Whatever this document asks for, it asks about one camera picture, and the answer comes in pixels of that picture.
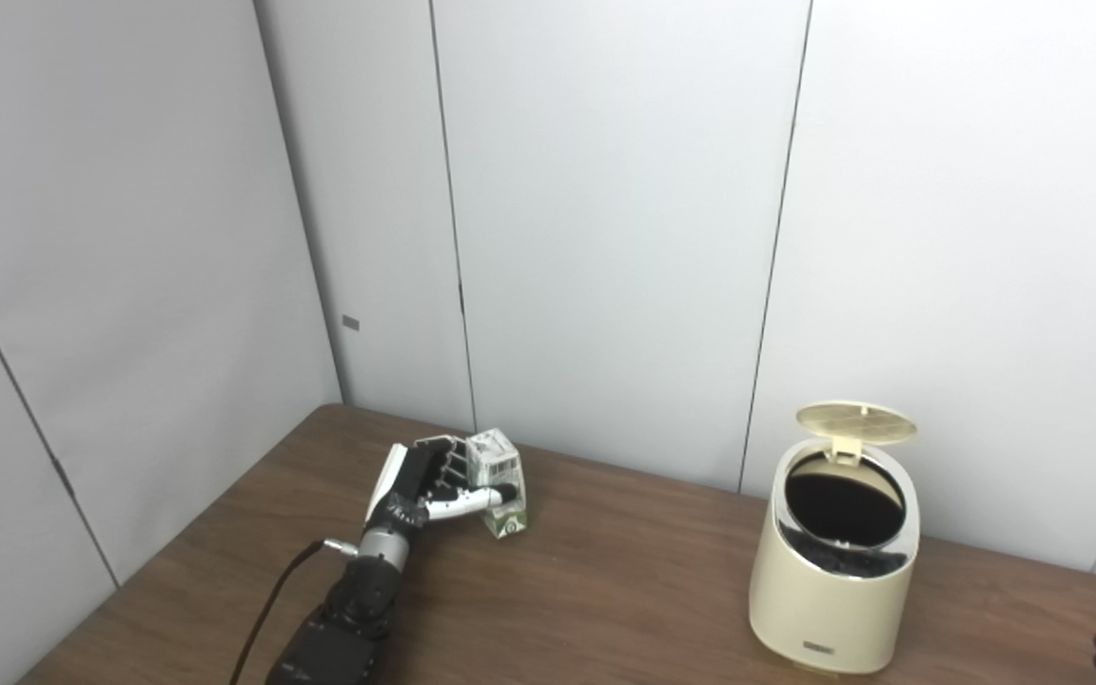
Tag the cream-colored lidded bin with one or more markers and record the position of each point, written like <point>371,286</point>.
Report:
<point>829,599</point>

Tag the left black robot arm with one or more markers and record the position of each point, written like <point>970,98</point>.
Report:
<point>358,609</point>

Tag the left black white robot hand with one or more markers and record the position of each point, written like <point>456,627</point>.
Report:
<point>410,485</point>

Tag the white green milk carton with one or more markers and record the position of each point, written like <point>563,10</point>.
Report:
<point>500,466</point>

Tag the dark wall panel seam clip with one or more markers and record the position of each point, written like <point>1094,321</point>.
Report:
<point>58,466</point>

